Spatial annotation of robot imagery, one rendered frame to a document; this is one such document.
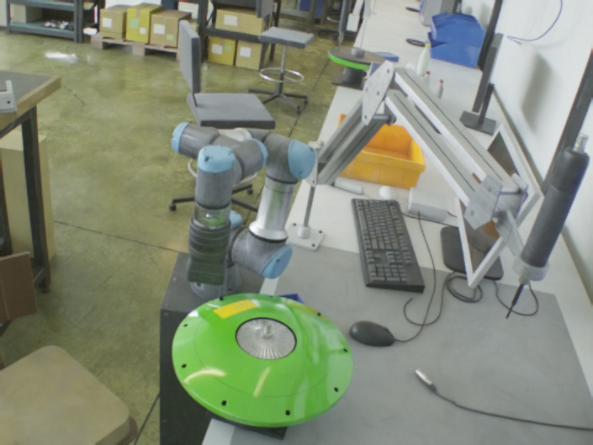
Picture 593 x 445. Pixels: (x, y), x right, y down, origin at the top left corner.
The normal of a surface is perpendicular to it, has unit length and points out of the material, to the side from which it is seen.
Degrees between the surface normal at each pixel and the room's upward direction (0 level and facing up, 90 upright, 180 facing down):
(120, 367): 0
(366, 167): 94
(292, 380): 14
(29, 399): 0
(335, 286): 0
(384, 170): 94
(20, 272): 90
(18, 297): 90
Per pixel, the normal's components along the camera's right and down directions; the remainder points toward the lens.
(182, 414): -0.04, 0.53
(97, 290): 0.15, -0.84
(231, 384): -0.02, -0.63
